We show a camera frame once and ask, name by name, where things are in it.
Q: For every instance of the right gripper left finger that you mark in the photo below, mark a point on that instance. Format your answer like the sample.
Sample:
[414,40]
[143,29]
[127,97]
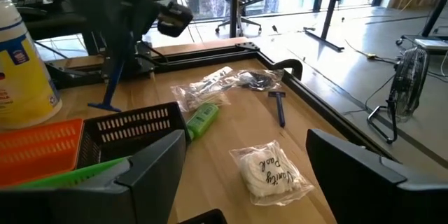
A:
[147,182]

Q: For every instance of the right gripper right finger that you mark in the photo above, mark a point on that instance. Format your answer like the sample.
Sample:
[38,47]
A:
[367,189]

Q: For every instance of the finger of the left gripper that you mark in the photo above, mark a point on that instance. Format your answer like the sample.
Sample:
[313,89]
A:
[119,45]
[133,43]

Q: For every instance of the blue disposable razor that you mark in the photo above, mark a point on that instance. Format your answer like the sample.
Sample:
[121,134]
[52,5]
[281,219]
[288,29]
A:
[111,87]
[280,110]

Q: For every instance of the white vanity pack bag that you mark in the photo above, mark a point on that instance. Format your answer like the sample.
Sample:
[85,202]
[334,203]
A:
[269,175]

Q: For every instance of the clear bag of black ties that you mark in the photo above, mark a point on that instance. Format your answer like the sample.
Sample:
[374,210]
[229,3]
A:
[259,80]

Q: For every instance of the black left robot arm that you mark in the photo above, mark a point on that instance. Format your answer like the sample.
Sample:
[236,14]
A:
[98,49]

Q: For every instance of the green travel bottle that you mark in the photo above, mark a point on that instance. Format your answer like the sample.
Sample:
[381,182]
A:
[203,120]

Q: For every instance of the green slotted plastic basket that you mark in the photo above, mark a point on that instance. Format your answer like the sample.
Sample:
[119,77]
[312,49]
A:
[80,175]

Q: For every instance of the clear bag of cotton swabs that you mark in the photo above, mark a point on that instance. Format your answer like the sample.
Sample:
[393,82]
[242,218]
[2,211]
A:
[199,92]

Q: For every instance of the Lysol wipes canister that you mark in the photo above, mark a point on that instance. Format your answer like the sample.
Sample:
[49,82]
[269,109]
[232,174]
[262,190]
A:
[24,77]

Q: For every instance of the orange slotted plastic basket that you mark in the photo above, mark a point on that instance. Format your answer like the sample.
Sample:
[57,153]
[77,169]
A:
[38,168]

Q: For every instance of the black floor fan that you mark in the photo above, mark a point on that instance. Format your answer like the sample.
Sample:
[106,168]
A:
[407,84]

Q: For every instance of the black table clamp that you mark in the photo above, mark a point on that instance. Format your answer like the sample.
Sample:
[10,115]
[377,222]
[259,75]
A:
[292,63]

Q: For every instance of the black standing desk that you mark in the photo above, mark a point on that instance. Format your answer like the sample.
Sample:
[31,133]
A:
[330,10]

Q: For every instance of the black aluminium table frame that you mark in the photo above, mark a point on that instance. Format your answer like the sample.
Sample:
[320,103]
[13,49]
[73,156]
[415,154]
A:
[210,57]

